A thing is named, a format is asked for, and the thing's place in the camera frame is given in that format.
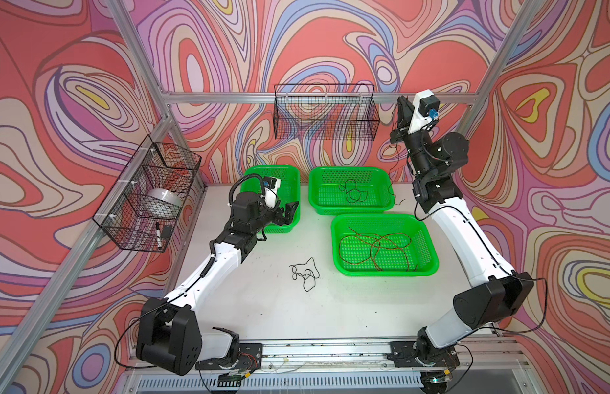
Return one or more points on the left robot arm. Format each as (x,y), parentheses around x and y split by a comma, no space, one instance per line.
(169,334)

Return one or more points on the rear black wire basket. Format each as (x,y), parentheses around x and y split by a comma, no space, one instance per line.
(328,112)

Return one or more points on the white tape roll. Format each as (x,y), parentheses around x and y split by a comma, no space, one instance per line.
(163,203)

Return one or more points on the left black wire basket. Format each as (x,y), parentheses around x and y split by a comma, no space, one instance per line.
(154,187)

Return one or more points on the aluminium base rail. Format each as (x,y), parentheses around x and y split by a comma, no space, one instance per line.
(364,365)

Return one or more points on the black wire basket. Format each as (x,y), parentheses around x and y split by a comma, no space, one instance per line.
(328,112)
(154,187)

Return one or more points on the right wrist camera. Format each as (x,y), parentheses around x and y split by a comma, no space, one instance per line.
(426,112)

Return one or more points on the front green basket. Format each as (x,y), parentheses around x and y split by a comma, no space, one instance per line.
(382,245)

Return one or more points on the rear right green basket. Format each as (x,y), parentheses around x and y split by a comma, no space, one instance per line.
(333,191)

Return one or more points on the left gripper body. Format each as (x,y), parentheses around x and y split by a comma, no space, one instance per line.
(274,216)

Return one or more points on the green basket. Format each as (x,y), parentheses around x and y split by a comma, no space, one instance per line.
(382,245)
(288,192)
(333,191)

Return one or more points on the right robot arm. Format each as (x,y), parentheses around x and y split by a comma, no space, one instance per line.
(497,290)

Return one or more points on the left green basket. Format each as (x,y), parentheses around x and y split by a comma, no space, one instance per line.
(288,192)

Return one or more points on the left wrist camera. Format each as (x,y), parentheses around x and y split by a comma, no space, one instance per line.
(270,188)

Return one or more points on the black marker pen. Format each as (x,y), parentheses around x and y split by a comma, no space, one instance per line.
(158,238)

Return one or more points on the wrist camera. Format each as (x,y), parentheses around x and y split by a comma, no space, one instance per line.
(270,188)
(426,112)

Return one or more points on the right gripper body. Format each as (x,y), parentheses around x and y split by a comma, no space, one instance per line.
(416,142)

